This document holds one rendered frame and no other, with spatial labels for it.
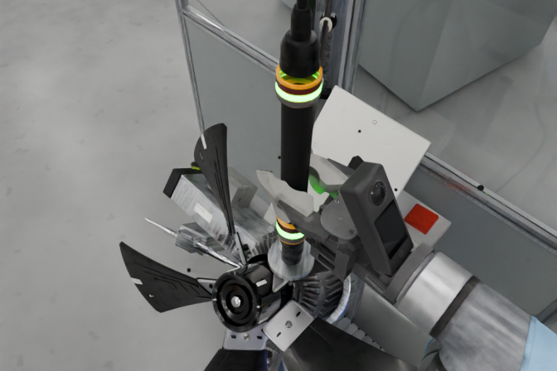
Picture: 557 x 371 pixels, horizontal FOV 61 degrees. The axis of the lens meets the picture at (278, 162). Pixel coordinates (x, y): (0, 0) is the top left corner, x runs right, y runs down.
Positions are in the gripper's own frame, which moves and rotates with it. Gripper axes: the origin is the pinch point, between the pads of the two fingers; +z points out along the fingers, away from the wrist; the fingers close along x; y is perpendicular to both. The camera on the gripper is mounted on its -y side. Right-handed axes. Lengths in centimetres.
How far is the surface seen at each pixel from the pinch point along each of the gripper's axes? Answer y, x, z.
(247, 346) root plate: 57, -7, 2
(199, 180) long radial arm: 54, 13, 42
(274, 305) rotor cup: 45.3, 0.0, 1.1
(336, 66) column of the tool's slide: 39, 58, 34
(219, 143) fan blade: 26.4, 10.8, 26.9
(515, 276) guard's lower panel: 89, 70, -32
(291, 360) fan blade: 47.6, -4.8, -7.9
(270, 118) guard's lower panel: 95, 70, 73
